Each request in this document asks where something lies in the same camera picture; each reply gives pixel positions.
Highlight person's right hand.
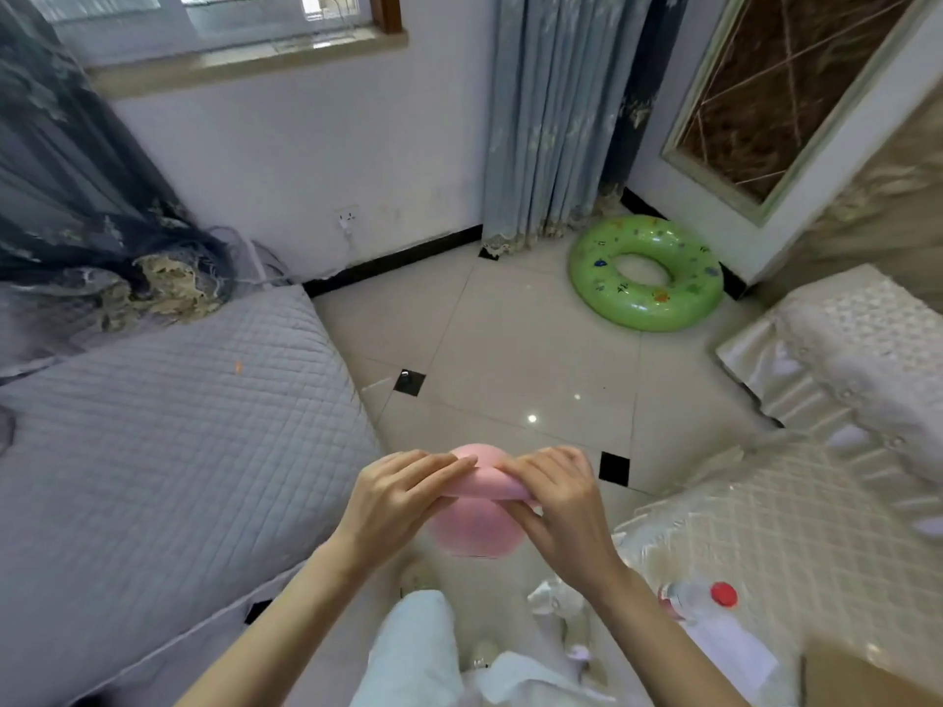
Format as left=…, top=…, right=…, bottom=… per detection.
left=497, top=446, right=627, bottom=593

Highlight person's left hand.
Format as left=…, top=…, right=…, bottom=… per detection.
left=329, top=449, right=481, bottom=575

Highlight pink inflatable ball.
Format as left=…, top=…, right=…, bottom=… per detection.
left=427, top=443, right=546, bottom=560

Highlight person's right forearm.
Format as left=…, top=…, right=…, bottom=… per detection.
left=582, top=563, right=752, bottom=707

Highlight person's left forearm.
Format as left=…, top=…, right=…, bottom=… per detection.
left=177, top=541, right=386, bottom=707

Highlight person's white trousers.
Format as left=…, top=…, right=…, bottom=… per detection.
left=350, top=577, right=620, bottom=707

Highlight clear plastic bottle red cap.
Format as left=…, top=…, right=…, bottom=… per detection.
left=658, top=579, right=740, bottom=626

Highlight grey quilted bed cover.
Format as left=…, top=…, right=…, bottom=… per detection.
left=0, top=283, right=386, bottom=707

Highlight white paper sheet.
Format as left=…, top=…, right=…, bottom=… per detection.
left=684, top=614, right=780, bottom=702

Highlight cream quilted seat cover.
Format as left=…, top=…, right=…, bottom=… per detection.
left=610, top=440, right=943, bottom=707

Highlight cream quilted armrest cover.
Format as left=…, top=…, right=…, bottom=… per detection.
left=716, top=263, right=943, bottom=527

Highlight light blue patterned curtain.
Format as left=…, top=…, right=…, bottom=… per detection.
left=482, top=0, right=664, bottom=260

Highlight brown cardboard box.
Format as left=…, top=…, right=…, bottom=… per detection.
left=802, top=636, right=943, bottom=707

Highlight dark navy curtain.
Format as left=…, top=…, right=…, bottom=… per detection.
left=600, top=0, right=691, bottom=214

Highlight dark sheer lace curtain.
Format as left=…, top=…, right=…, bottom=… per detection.
left=0, top=0, right=296, bottom=387

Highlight framed brown patterned panel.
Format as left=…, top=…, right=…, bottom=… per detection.
left=661, top=0, right=943, bottom=227

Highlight beige stone window sill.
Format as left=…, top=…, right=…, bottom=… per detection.
left=84, top=27, right=411, bottom=101

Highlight glass window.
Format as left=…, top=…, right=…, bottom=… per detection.
left=22, top=0, right=378, bottom=61

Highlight green inflatable swim ring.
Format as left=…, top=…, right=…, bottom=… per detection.
left=567, top=215, right=726, bottom=333

